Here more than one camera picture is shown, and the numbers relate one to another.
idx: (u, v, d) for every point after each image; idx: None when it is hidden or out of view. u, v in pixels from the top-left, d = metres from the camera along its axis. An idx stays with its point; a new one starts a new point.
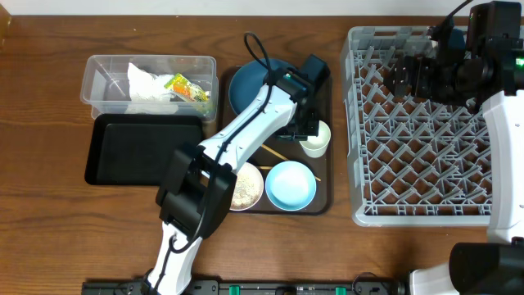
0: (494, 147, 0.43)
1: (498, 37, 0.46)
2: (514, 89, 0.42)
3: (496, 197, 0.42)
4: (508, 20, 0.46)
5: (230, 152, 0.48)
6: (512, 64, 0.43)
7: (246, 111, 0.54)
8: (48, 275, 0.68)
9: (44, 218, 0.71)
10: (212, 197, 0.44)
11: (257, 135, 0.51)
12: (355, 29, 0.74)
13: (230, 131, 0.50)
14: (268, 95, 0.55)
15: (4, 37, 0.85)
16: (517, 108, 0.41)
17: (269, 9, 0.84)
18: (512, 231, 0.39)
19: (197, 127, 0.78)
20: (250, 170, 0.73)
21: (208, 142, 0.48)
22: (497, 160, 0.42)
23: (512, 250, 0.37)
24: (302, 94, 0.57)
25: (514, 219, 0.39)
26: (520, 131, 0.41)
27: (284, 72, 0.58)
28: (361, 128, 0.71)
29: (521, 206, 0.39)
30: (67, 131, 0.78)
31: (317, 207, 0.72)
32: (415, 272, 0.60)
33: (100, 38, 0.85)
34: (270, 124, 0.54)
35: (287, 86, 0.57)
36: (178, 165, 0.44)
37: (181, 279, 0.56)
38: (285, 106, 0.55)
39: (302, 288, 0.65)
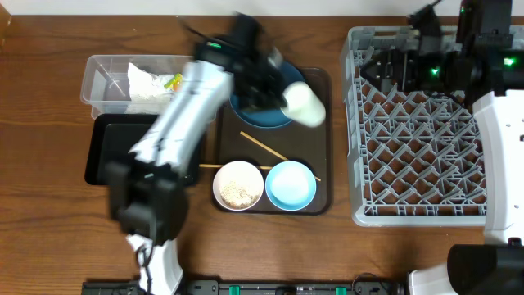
0: (485, 147, 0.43)
1: (486, 34, 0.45)
2: (503, 89, 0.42)
3: (490, 198, 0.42)
4: (497, 15, 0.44)
5: (167, 149, 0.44)
6: (501, 64, 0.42)
7: (176, 97, 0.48)
8: (47, 275, 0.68)
9: (44, 218, 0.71)
10: (160, 200, 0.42)
11: (194, 117, 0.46)
12: (355, 29, 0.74)
13: (161, 125, 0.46)
14: (196, 72, 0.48)
15: (4, 36, 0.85)
16: (506, 109, 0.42)
17: (269, 9, 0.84)
18: (508, 233, 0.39)
19: None
20: (251, 170, 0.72)
21: (140, 145, 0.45)
22: (489, 161, 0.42)
23: (508, 251, 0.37)
24: (232, 62, 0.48)
25: (509, 220, 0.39)
26: (510, 132, 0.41)
27: (207, 40, 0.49)
28: (361, 128, 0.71)
29: (515, 206, 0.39)
30: (66, 131, 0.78)
31: (317, 207, 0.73)
32: (414, 273, 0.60)
33: (100, 38, 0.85)
34: (206, 104, 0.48)
35: (215, 59, 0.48)
36: (115, 179, 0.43)
37: (173, 278, 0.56)
38: (217, 78, 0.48)
39: (302, 288, 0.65)
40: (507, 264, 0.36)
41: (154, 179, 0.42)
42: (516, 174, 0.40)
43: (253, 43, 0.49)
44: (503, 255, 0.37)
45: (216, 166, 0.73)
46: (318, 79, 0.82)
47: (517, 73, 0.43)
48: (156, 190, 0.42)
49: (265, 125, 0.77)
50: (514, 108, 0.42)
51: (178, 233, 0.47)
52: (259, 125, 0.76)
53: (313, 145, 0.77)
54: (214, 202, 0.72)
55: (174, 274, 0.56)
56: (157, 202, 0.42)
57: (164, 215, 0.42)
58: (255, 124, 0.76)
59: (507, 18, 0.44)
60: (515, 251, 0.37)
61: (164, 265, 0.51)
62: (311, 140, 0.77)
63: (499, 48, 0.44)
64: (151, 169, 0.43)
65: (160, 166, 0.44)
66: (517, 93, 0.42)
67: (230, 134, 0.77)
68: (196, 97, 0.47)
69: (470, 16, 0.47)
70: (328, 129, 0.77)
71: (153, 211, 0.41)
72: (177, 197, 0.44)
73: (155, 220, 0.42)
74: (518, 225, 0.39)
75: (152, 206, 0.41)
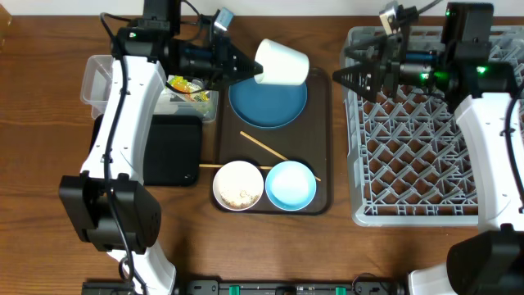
0: (471, 147, 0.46)
1: (467, 42, 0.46)
2: (478, 93, 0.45)
3: (479, 192, 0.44)
4: (479, 24, 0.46)
5: (117, 161, 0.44)
6: (476, 72, 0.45)
7: (111, 102, 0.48)
8: (48, 275, 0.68)
9: (45, 218, 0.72)
10: (124, 213, 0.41)
11: (137, 115, 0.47)
12: (355, 29, 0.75)
13: (103, 138, 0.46)
14: (124, 70, 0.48)
15: (5, 37, 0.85)
16: (488, 110, 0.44)
17: (269, 9, 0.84)
18: (500, 219, 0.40)
19: (197, 127, 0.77)
20: (251, 170, 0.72)
21: (88, 162, 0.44)
22: (476, 158, 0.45)
23: (501, 237, 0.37)
24: (159, 44, 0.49)
25: (499, 206, 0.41)
26: (490, 129, 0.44)
27: (125, 34, 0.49)
28: (361, 128, 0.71)
29: (503, 195, 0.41)
30: (66, 131, 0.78)
31: (317, 207, 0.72)
32: (414, 273, 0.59)
33: (101, 38, 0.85)
34: (144, 102, 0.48)
35: (139, 46, 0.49)
36: (71, 206, 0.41)
37: (167, 276, 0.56)
38: (148, 74, 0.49)
39: (302, 288, 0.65)
40: (501, 249, 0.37)
41: (111, 196, 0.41)
42: (500, 166, 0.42)
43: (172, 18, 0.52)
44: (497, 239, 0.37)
45: (216, 166, 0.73)
46: (318, 79, 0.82)
47: (491, 81, 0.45)
48: (117, 206, 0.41)
49: (265, 125, 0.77)
50: (492, 107, 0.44)
51: (157, 229, 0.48)
52: (259, 126, 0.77)
53: (313, 145, 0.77)
54: (214, 202, 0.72)
55: (168, 272, 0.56)
56: (121, 216, 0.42)
57: (133, 225, 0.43)
58: (255, 124, 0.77)
59: (488, 27, 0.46)
60: (508, 236, 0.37)
61: (152, 267, 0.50)
62: (311, 140, 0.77)
63: (473, 58, 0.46)
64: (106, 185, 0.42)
65: (116, 179, 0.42)
66: (491, 95, 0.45)
67: (230, 134, 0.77)
68: (133, 95, 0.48)
69: (453, 20, 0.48)
70: (328, 129, 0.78)
71: (120, 226, 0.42)
72: (142, 206, 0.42)
73: (124, 230, 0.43)
74: (508, 212, 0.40)
75: (116, 220, 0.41)
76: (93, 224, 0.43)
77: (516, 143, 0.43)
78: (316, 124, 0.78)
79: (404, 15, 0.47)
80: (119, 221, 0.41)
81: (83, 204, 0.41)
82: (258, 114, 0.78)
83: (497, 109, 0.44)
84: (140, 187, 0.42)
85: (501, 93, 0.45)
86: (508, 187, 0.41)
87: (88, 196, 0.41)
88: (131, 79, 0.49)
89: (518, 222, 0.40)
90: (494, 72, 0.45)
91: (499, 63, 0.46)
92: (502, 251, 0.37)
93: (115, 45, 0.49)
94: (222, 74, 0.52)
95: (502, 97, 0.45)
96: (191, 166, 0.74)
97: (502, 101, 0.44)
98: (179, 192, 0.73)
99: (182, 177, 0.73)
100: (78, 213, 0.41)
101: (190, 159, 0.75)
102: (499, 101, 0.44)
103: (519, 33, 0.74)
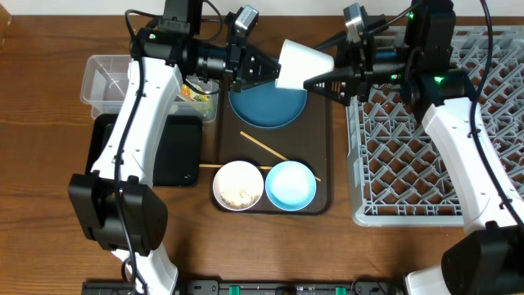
0: (444, 152, 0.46)
1: (431, 52, 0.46)
2: (440, 101, 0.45)
3: (460, 195, 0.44)
4: (438, 34, 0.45)
5: (128, 164, 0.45)
6: (434, 82, 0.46)
7: (126, 102, 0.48)
8: (48, 275, 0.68)
9: (45, 218, 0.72)
10: (132, 215, 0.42)
11: (151, 117, 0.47)
12: None
13: (117, 138, 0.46)
14: (142, 72, 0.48)
15: (4, 36, 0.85)
16: (451, 115, 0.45)
17: (269, 8, 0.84)
18: (483, 217, 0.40)
19: (197, 127, 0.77)
20: (251, 170, 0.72)
21: (100, 161, 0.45)
22: (450, 162, 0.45)
23: (486, 235, 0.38)
24: (178, 47, 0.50)
25: (481, 205, 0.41)
26: (457, 133, 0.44)
27: (146, 34, 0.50)
28: (361, 128, 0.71)
29: (482, 193, 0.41)
30: (66, 131, 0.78)
31: (317, 207, 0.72)
32: (412, 275, 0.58)
33: (100, 38, 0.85)
34: (156, 106, 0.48)
35: (158, 47, 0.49)
36: (79, 203, 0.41)
37: (168, 277, 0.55)
38: (163, 78, 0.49)
39: (302, 288, 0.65)
40: (488, 248, 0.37)
41: (120, 196, 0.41)
42: (474, 168, 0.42)
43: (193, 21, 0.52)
44: (483, 238, 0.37)
45: (216, 166, 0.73)
46: None
47: (450, 88, 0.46)
48: (124, 206, 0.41)
49: (265, 125, 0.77)
50: (455, 111, 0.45)
51: (162, 231, 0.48)
52: (259, 126, 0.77)
53: (313, 145, 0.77)
54: (214, 201, 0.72)
55: (169, 274, 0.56)
56: (128, 219, 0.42)
57: (139, 228, 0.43)
58: (255, 124, 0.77)
59: (448, 35, 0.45)
60: (493, 234, 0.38)
61: (155, 267, 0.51)
62: (311, 139, 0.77)
63: (435, 67, 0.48)
64: (115, 186, 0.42)
65: (126, 182, 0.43)
66: (453, 101, 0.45)
67: (230, 134, 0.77)
68: (148, 97, 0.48)
69: (416, 25, 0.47)
70: (328, 129, 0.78)
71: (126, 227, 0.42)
72: (148, 210, 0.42)
73: (129, 233, 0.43)
74: (490, 210, 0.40)
75: (123, 223, 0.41)
76: (100, 224, 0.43)
77: (484, 143, 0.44)
78: (316, 124, 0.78)
79: (375, 24, 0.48)
80: (124, 223, 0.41)
81: (91, 203, 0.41)
82: (258, 113, 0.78)
83: (461, 112, 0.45)
84: (149, 190, 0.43)
85: (459, 97, 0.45)
86: (485, 184, 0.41)
87: (97, 195, 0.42)
88: (147, 81, 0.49)
89: (500, 218, 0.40)
90: (452, 80, 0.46)
91: (453, 71, 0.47)
92: (490, 250, 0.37)
93: (133, 46, 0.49)
94: (234, 75, 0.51)
95: (461, 102, 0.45)
96: (191, 167, 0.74)
97: (463, 104, 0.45)
98: (180, 192, 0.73)
99: (182, 177, 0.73)
100: (85, 211, 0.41)
101: (191, 159, 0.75)
102: (461, 103, 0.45)
103: (519, 33, 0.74)
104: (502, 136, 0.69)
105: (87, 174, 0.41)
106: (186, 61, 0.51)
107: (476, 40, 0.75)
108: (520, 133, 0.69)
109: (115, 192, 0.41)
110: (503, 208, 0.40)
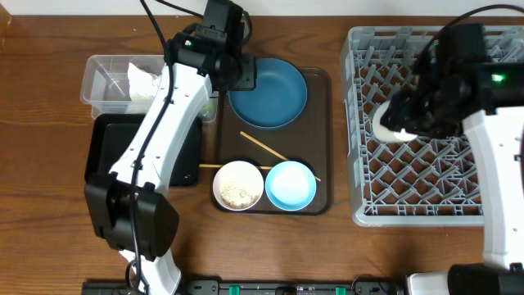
0: (479, 165, 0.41)
1: (467, 57, 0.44)
2: (493, 110, 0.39)
3: (487, 219, 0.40)
4: (473, 38, 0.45)
5: (146, 169, 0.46)
6: (490, 81, 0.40)
7: (154, 106, 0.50)
8: (48, 275, 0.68)
9: (45, 218, 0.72)
10: (142, 221, 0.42)
11: (176, 124, 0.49)
12: (355, 29, 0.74)
13: (141, 142, 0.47)
14: (173, 78, 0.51)
15: (4, 36, 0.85)
16: (501, 129, 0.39)
17: (271, 9, 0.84)
18: (508, 257, 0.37)
19: (198, 127, 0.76)
20: (251, 170, 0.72)
21: (120, 164, 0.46)
22: (485, 181, 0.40)
23: (509, 279, 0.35)
24: (212, 57, 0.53)
25: (508, 243, 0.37)
26: (503, 152, 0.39)
27: (182, 40, 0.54)
28: (361, 128, 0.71)
29: (513, 230, 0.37)
30: (66, 131, 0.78)
31: (317, 207, 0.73)
32: (412, 277, 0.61)
33: (101, 38, 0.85)
34: (181, 115, 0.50)
35: (192, 56, 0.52)
36: (96, 202, 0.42)
37: (170, 280, 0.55)
38: (192, 87, 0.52)
39: (302, 288, 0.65)
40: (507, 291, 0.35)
41: (134, 201, 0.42)
42: (514, 196, 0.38)
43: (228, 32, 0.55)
44: (506, 283, 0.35)
45: (216, 166, 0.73)
46: (319, 79, 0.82)
47: (508, 89, 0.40)
48: (136, 212, 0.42)
49: (265, 125, 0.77)
50: (506, 126, 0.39)
51: (171, 239, 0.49)
52: (259, 126, 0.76)
53: (313, 145, 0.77)
54: (215, 201, 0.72)
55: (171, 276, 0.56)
56: (137, 223, 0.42)
57: (146, 234, 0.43)
58: (255, 124, 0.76)
59: (481, 39, 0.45)
60: (518, 277, 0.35)
61: (159, 268, 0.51)
62: (312, 140, 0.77)
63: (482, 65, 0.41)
64: (130, 188, 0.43)
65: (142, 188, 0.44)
66: (508, 110, 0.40)
67: (230, 134, 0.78)
68: (175, 104, 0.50)
69: (444, 46, 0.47)
70: (328, 129, 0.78)
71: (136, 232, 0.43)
72: (160, 218, 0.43)
73: (138, 238, 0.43)
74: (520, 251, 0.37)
75: (132, 224, 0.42)
76: (110, 224, 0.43)
77: None
78: (316, 124, 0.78)
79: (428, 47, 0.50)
80: (135, 229, 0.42)
81: (106, 203, 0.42)
82: (260, 114, 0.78)
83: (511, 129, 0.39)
84: (164, 198, 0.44)
85: (516, 106, 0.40)
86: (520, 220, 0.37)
87: (112, 195, 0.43)
88: (177, 88, 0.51)
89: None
90: (512, 78, 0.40)
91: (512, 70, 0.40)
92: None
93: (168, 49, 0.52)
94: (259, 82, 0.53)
95: (515, 111, 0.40)
96: (191, 166, 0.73)
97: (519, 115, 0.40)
98: (180, 192, 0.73)
99: (182, 176, 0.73)
100: (98, 211, 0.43)
101: (191, 159, 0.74)
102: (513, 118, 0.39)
103: (519, 33, 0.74)
104: None
105: (104, 175, 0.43)
106: (216, 71, 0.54)
107: None
108: None
109: (130, 193, 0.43)
110: None
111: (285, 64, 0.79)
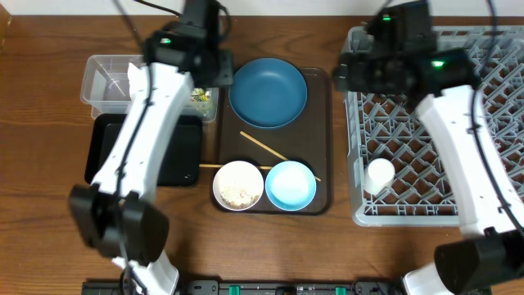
0: (442, 147, 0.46)
1: (414, 39, 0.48)
2: (438, 92, 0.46)
3: (457, 195, 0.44)
4: (420, 21, 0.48)
5: (130, 176, 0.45)
6: (431, 67, 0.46)
7: (135, 111, 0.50)
8: (47, 275, 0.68)
9: (44, 219, 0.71)
10: (130, 230, 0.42)
11: (158, 126, 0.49)
12: (355, 29, 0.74)
13: (122, 150, 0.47)
14: (151, 79, 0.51)
15: (4, 37, 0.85)
16: (448, 108, 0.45)
17: (271, 9, 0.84)
18: (481, 221, 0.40)
19: (198, 127, 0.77)
20: (251, 170, 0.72)
21: (103, 173, 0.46)
22: (448, 158, 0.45)
23: (485, 243, 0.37)
24: (192, 53, 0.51)
25: (478, 211, 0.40)
26: (456, 128, 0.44)
27: (160, 38, 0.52)
28: (361, 128, 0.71)
29: (481, 197, 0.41)
30: (66, 131, 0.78)
31: (317, 207, 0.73)
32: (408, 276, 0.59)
33: (101, 38, 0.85)
34: (163, 115, 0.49)
35: (169, 53, 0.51)
36: (82, 215, 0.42)
37: (169, 281, 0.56)
38: (173, 86, 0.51)
39: (302, 288, 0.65)
40: (489, 256, 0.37)
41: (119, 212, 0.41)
42: (473, 166, 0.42)
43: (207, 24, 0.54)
44: (481, 246, 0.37)
45: (215, 166, 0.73)
46: (319, 79, 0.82)
47: (451, 73, 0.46)
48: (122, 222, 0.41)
49: (264, 125, 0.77)
50: (453, 106, 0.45)
51: (163, 242, 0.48)
52: (259, 126, 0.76)
53: (313, 145, 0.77)
54: (214, 201, 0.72)
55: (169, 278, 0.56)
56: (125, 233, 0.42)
57: (134, 247, 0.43)
58: (255, 124, 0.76)
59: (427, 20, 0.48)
60: (491, 241, 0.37)
61: (153, 271, 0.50)
62: (312, 141, 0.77)
63: (428, 52, 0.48)
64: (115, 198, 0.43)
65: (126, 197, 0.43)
66: (453, 90, 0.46)
67: (230, 134, 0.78)
68: (156, 106, 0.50)
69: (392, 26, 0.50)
70: (328, 129, 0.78)
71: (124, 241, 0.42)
72: (148, 225, 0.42)
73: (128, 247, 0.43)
74: (489, 214, 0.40)
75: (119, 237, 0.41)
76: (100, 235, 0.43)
77: (484, 141, 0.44)
78: (316, 124, 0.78)
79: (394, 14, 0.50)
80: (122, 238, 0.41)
81: (90, 215, 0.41)
82: (259, 114, 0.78)
83: (461, 107, 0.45)
84: (150, 206, 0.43)
85: (460, 85, 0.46)
86: (484, 188, 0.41)
87: (97, 207, 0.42)
88: (157, 88, 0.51)
89: (500, 222, 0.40)
90: (452, 62, 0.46)
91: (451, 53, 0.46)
92: (491, 257, 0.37)
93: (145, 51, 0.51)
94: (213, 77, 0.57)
95: (462, 93, 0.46)
96: (191, 166, 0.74)
97: (463, 93, 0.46)
98: (180, 192, 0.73)
99: (182, 176, 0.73)
100: (86, 223, 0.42)
101: (190, 159, 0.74)
102: (462, 94, 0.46)
103: (519, 33, 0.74)
104: (502, 136, 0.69)
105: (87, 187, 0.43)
106: (196, 67, 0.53)
107: (476, 40, 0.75)
108: (520, 132, 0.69)
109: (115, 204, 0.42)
110: (502, 212, 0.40)
111: (283, 64, 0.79)
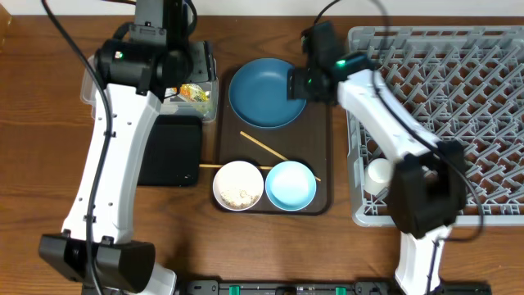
0: (361, 114, 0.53)
1: (325, 52, 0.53)
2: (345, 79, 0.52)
3: (378, 140, 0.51)
4: (327, 38, 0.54)
5: (101, 222, 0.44)
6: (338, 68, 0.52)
7: (96, 141, 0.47)
8: (48, 275, 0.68)
9: (44, 219, 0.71)
10: (108, 274, 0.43)
11: (124, 159, 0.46)
12: (355, 29, 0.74)
13: (88, 191, 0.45)
14: (108, 106, 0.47)
15: (4, 36, 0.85)
16: (356, 85, 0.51)
17: (271, 9, 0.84)
18: (399, 150, 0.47)
19: (197, 127, 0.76)
20: (251, 170, 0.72)
21: (71, 220, 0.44)
22: (367, 121, 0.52)
23: (406, 164, 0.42)
24: (151, 65, 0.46)
25: (395, 146, 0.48)
26: (363, 98, 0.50)
27: (111, 52, 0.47)
28: (361, 128, 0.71)
29: (395, 137, 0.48)
30: (66, 131, 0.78)
31: (317, 207, 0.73)
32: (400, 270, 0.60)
33: (101, 38, 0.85)
34: (127, 146, 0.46)
35: (128, 67, 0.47)
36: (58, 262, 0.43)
37: (164, 285, 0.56)
38: (133, 112, 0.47)
39: (302, 288, 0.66)
40: (410, 175, 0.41)
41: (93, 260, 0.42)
42: (383, 116, 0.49)
43: (167, 27, 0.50)
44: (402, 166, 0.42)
45: (215, 167, 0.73)
46: None
47: (353, 70, 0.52)
48: (98, 267, 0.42)
49: (264, 125, 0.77)
50: (358, 82, 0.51)
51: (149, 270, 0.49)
52: (259, 126, 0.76)
53: (313, 145, 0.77)
54: (214, 201, 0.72)
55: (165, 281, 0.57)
56: (103, 274, 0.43)
57: (111, 282, 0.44)
58: (255, 124, 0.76)
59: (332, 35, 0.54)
60: (410, 162, 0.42)
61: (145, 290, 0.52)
62: (312, 141, 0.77)
63: (337, 58, 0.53)
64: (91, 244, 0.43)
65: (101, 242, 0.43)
66: (356, 76, 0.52)
67: (230, 134, 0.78)
68: (118, 137, 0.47)
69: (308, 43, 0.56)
70: (328, 129, 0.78)
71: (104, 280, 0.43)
72: (127, 266, 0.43)
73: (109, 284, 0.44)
74: (404, 144, 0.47)
75: (92, 274, 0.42)
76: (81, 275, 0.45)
77: (386, 98, 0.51)
78: (315, 124, 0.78)
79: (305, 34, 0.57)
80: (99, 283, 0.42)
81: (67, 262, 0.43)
82: (258, 115, 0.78)
83: (363, 81, 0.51)
84: (126, 249, 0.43)
85: (360, 71, 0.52)
86: (395, 128, 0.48)
87: (73, 251, 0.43)
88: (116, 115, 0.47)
89: (413, 147, 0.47)
90: (354, 63, 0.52)
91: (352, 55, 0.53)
92: (413, 177, 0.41)
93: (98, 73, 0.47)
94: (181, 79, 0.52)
95: (363, 76, 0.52)
96: (191, 167, 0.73)
97: (364, 76, 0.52)
98: (180, 192, 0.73)
99: (182, 177, 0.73)
100: (64, 268, 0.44)
101: (190, 160, 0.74)
102: (363, 73, 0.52)
103: (519, 32, 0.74)
104: (502, 136, 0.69)
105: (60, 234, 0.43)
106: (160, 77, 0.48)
107: (476, 40, 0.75)
108: (520, 132, 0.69)
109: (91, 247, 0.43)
110: (413, 141, 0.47)
111: (282, 64, 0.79)
